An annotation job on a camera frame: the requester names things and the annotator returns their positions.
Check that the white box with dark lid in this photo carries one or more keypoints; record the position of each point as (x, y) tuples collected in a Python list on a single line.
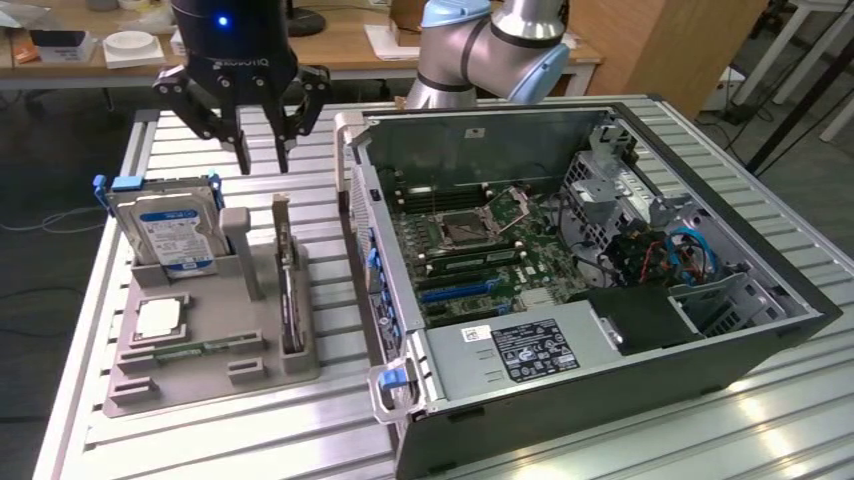
[(63, 47)]

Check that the green RAM stick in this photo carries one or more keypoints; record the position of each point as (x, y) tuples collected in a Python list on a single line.
[(193, 347)]

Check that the orange flat item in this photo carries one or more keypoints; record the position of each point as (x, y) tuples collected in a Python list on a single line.
[(23, 52)]

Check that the CPU socket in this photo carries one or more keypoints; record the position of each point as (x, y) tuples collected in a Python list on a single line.
[(470, 225)]

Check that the metal disk bay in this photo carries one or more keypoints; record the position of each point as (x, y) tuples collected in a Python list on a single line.
[(600, 200)]

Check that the white paper stack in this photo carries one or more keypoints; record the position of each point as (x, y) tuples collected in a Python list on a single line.
[(390, 47)]

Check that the black plastic shroud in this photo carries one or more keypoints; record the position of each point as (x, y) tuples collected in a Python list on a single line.
[(640, 315)]

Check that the silver CPU chip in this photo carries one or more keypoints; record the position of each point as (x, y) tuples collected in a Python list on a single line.
[(157, 320)]

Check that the black slanted pole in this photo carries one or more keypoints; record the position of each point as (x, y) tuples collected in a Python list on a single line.
[(794, 100)]

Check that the hard disk in blue caddy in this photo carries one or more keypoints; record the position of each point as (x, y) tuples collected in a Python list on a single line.
[(169, 235)]

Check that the green motherboard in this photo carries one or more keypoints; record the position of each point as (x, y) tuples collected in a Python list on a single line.
[(534, 265)]

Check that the graphics card with metal bracket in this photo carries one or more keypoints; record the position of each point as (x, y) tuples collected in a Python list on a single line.
[(292, 300)]

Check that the grey power supply unit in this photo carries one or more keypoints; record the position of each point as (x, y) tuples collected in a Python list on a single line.
[(460, 360)]

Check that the white table frame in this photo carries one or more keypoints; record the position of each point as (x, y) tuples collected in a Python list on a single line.
[(801, 30)]

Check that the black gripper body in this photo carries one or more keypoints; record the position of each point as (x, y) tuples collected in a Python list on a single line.
[(233, 55)]

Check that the RAM stick with black chips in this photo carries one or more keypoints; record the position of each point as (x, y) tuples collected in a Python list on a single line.
[(467, 261)]

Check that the brown cardboard box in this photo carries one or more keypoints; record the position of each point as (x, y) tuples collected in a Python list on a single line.
[(407, 15)]

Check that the blue case latch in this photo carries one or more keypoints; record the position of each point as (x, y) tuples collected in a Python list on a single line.
[(390, 378)]

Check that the wooden desk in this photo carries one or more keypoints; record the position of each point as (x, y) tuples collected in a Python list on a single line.
[(334, 50)]

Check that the wooden cabinet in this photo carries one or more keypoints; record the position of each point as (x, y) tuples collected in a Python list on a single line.
[(674, 50)]

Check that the grey parts rack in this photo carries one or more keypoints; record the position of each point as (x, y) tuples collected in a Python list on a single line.
[(220, 320)]

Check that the black open PC case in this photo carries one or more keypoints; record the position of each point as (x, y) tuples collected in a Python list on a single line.
[(600, 390)]

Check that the small white printed box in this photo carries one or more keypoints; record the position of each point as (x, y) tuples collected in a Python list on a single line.
[(179, 47)]

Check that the black round lamp base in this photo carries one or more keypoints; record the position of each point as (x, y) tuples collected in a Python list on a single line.
[(310, 22)]

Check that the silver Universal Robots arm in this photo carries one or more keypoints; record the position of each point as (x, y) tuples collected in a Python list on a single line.
[(460, 45)]

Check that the blue expansion slot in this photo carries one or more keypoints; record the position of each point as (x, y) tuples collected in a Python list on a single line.
[(460, 290)]

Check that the white box with round dish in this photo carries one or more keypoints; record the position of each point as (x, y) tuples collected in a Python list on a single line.
[(133, 50)]

